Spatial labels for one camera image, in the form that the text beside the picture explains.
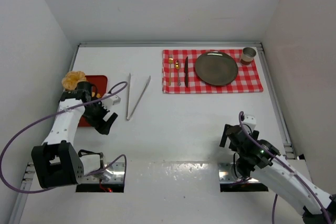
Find red tray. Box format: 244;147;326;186
78;75;108;127

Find metal tongs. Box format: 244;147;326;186
126;73;151;121

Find small orange croissant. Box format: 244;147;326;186
91;92;101;99

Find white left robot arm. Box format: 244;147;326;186
31;81;121;188

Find round swirled bread bun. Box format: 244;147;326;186
61;71;87;90

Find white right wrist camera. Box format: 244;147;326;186
241;114;257;135

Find gold fork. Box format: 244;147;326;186
168;55;174;86

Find aluminium table frame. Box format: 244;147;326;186
20;42;302;223

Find gold spoon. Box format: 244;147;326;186
175;60;181;86

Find metal cup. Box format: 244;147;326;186
239;47;257;66

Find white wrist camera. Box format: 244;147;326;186
241;114;257;135
102;93;121;110

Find red checkered cloth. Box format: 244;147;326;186
162;49;264;94

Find black looped cable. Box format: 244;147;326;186
78;150;104;176

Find dark round plate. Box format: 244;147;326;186
194;51;238;86

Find black knife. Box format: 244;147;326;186
184;57;189;88

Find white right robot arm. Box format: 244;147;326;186
220;124;335;223

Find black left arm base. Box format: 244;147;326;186
31;140;83;189

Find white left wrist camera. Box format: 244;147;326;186
102;93;121;110

